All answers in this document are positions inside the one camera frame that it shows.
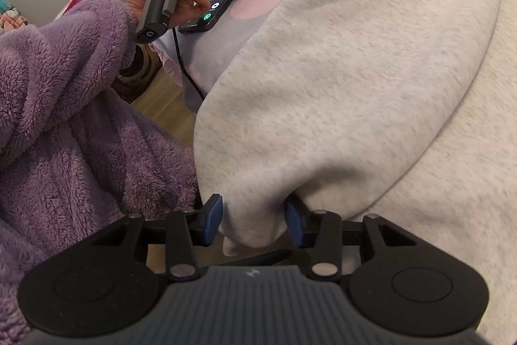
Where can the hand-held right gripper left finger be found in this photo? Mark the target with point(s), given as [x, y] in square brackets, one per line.
[213, 219]

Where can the colourful toy figures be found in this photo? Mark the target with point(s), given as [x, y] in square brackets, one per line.
[12, 15]

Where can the dark patterned object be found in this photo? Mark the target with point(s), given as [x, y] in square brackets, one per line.
[141, 74]

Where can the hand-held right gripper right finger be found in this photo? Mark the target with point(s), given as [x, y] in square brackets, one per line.
[294, 223]

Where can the pink box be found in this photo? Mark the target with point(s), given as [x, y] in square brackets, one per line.
[74, 1]

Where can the purple fluffy robe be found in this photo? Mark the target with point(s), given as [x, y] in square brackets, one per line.
[101, 167]

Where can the person's left forearm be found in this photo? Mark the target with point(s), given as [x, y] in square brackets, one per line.
[60, 58]

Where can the white sweatshirt with navy lining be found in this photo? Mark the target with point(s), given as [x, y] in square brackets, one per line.
[363, 86]

